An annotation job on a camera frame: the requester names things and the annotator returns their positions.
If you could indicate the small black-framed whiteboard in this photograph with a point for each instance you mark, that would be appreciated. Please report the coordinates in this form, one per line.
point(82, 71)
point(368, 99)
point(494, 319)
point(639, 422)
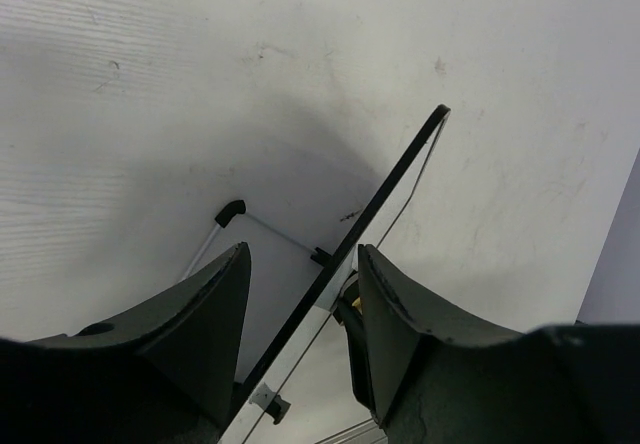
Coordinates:
point(297, 286)

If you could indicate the yellow bone-shaped eraser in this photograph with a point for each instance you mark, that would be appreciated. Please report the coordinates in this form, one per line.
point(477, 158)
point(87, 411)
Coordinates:
point(356, 304)

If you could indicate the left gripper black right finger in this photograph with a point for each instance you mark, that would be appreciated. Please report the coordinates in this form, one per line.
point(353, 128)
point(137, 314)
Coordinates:
point(432, 372)

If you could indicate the aluminium table frame rail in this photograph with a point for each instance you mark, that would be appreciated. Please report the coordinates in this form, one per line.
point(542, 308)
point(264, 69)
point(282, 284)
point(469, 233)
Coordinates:
point(366, 432)

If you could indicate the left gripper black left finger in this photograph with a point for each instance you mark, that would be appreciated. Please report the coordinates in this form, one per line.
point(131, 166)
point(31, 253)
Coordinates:
point(160, 372)

